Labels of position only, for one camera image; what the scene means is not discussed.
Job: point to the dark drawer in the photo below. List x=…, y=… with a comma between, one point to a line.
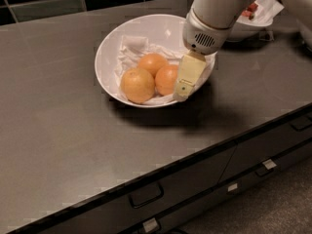
x=187, y=209
x=269, y=140
x=141, y=200

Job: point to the left dark drawer front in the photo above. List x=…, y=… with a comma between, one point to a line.
x=141, y=200

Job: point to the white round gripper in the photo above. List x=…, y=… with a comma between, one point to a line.
x=202, y=36

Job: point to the right dark drawer front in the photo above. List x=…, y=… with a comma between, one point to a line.
x=269, y=140

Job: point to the large white bowl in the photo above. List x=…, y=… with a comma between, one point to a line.
x=162, y=30

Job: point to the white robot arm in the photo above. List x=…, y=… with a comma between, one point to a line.
x=302, y=9

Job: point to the white bowl with strawberries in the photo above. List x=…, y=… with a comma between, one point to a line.
x=241, y=28

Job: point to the red strawberries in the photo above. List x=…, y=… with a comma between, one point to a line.
x=249, y=12

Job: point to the white paper towel in bowl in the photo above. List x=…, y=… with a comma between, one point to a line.
x=131, y=51

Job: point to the white paper under strawberries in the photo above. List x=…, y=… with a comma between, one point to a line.
x=267, y=10

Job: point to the lower dark drawer front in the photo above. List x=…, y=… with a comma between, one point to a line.
x=187, y=209

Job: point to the orange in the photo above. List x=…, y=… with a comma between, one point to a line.
x=152, y=63
x=137, y=85
x=165, y=79

